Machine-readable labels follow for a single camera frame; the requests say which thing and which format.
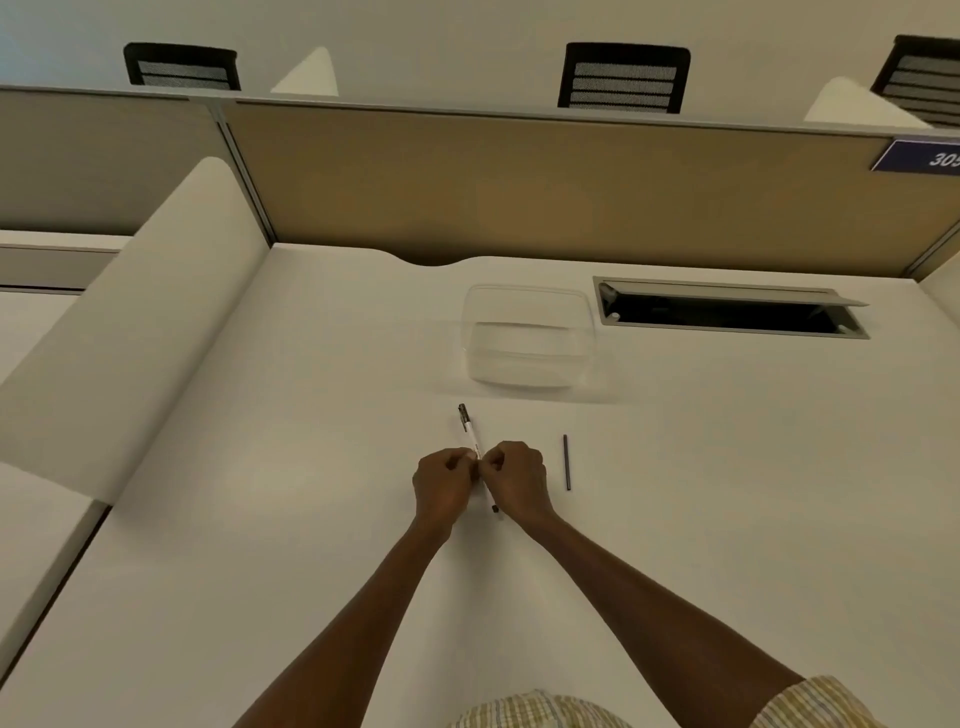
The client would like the person's right hand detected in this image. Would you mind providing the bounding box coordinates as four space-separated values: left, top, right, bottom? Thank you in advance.
477 440 557 528

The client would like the person's left hand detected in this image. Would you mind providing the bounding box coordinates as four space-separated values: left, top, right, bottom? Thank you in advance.
412 447 479 543

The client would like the white pen with black cap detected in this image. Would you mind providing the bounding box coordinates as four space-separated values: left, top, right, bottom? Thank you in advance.
457 403 501 516

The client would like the person's left forearm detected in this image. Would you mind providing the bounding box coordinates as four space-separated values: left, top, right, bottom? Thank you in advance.
231 517 454 728

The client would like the person's right forearm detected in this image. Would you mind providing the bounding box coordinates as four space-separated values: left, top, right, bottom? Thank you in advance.
517 508 807 728

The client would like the clear plastic container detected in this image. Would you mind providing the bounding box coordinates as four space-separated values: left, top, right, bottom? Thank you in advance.
460 283 597 390

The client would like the beige desk partition panel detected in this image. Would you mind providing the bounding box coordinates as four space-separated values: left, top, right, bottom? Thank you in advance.
0 86 273 249
222 97 960 279

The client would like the plaid shirt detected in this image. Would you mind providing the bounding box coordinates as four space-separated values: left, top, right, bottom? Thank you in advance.
447 675 898 728

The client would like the white curved side divider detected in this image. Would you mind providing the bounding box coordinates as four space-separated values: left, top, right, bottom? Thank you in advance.
0 156 271 500
270 46 340 99
804 75 935 130

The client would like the black mesh office chair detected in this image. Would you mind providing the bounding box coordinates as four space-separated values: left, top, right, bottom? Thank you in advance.
123 42 243 93
870 34 960 129
557 42 692 115

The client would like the blue desk number label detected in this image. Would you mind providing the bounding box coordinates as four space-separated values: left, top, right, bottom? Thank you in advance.
870 138 960 175

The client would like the grey desk cable tray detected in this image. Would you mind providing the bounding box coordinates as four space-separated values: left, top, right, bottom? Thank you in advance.
592 276 873 341

